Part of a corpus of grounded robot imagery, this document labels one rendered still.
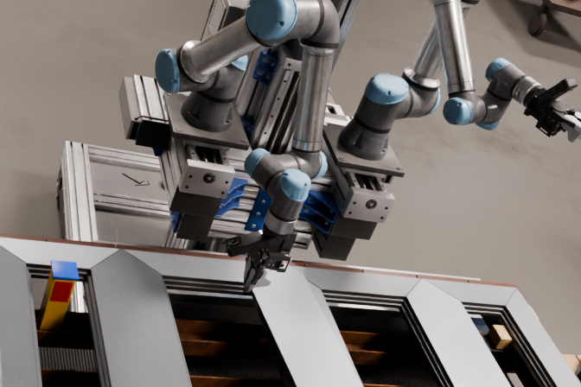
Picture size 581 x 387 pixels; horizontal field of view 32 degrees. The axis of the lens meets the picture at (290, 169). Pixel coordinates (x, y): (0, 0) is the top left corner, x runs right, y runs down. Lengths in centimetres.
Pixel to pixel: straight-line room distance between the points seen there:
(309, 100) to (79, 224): 142
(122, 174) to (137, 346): 181
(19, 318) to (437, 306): 117
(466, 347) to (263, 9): 106
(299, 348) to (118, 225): 144
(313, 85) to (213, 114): 41
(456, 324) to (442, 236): 214
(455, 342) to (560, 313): 213
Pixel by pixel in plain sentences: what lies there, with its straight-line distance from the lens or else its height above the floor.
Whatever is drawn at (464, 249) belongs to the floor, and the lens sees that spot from 496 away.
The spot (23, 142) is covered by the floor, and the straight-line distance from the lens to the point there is 451.
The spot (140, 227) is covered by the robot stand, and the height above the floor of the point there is 21.
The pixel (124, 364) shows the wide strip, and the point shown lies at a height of 85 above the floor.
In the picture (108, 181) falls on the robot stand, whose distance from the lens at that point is 401.
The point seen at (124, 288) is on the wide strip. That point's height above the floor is 85.
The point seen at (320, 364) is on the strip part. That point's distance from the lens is 250.
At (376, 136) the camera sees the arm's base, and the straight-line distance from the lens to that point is 299.
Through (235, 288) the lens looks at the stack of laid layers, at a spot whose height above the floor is 83.
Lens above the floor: 239
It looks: 29 degrees down
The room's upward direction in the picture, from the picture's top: 22 degrees clockwise
